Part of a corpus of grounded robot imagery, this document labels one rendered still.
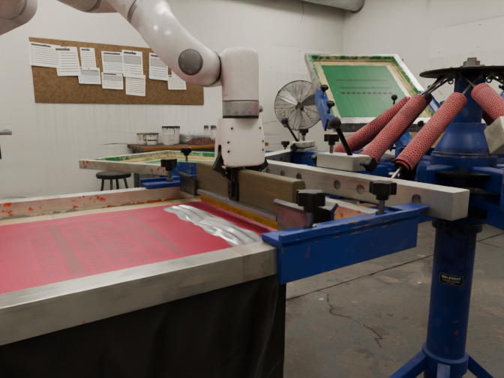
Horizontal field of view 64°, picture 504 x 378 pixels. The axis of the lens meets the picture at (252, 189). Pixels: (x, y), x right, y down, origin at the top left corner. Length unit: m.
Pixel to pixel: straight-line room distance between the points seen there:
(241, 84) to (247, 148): 0.13
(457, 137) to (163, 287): 1.11
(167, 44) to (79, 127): 3.82
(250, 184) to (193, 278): 0.33
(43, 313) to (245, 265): 0.24
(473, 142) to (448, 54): 4.05
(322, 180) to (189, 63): 0.41
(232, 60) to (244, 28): 4.64
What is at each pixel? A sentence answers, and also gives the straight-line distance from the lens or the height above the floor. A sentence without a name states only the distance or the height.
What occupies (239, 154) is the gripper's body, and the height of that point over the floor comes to 1.09.
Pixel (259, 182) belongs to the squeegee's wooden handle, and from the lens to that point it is 0.76.
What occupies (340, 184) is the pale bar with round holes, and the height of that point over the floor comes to 1.01.
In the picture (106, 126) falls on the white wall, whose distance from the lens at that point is 4.64.
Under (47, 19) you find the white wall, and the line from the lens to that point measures 4.65.
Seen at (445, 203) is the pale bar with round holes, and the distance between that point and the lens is 0.77.
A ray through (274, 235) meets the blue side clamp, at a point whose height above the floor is 1.00.
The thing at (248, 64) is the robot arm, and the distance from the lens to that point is 0.81.
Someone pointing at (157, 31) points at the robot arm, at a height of 1.32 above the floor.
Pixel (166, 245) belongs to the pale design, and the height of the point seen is 0.95.
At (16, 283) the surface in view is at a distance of 0.61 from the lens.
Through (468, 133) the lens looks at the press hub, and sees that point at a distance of 1.41.
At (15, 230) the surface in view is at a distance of 0.88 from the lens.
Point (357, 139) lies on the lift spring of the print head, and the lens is 1.41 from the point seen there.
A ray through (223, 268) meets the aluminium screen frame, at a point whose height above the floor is 0.98.
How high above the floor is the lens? 1.17
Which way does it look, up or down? 10 degrees down
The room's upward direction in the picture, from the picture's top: straight up
